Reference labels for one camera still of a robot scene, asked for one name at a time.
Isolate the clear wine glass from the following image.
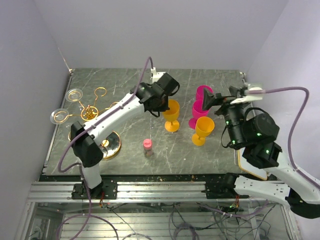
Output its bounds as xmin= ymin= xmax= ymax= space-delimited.
xmin=65 ymin=88 xmax=83 ymax=103
xmin=50 ymin=108 xmax=69 ymax=125

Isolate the yellow wine glass front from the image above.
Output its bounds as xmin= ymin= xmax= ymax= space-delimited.
xmin=191 ymin=116 xmax=215 ymax=146

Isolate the aluminium rail frame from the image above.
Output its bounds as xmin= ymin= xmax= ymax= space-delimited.
xmin=23 ymin=178 xmax=301 ymax=240

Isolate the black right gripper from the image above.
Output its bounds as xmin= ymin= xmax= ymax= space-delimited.
xmin=202 ymin=85 xmax=251 ymax=147

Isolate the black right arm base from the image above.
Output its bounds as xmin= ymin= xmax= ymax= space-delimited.
xmin=201 ymin=182 xmax=249 ymax=199

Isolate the clear wine glass front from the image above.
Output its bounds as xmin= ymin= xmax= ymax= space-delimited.
xmin=50 ymin=108 xmax=69 ymax=125

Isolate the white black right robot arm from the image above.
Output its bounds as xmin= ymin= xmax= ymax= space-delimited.
xmin=202 ymin=85 xmax=320 ymax=219

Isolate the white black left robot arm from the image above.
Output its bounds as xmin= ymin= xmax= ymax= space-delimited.
xmin=70 ymin=72 xmax=180 ymax=199

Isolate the white board yellow rim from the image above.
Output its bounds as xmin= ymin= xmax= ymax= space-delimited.
xmin=237 ymin=147 xmax=268 ymax=181

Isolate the yellow wine glass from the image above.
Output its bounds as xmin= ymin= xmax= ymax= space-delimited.
xmin=162 ymin=99 xmax=180 ymax=133
xmin=191 ymin=116 xmax=215 ymax=146

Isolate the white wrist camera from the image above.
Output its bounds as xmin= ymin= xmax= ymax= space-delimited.
xmin=150 ymin=67 xmax=166 ymax=84
xmin=241 ymin=83 xmax=264 ymax=103

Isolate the small pink bottle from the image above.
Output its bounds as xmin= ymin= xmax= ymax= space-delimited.
xmin=142 ymin=138 xmax=153 ymax=157

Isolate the gold wire glass rack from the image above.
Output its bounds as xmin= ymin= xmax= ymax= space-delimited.
xmin=68 ymin=87 xmax=122 ymax=161

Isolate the pink wine glass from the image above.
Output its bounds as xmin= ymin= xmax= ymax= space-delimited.
xmin=195 ymin=85 xmax=214 ymax=101
xmin=188 ymin=100 xmax=209 ymax=129

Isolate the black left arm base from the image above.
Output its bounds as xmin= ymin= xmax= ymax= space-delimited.
xmin=71 ymin=180 xmax=118 ymax=200

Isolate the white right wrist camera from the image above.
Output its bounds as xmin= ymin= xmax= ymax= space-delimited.
xmin=241 ymin=83 xmax=264 ymax=103

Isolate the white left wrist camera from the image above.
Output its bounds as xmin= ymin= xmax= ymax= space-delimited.
xmin=150 ymin=67 xmax=166 ymax=84

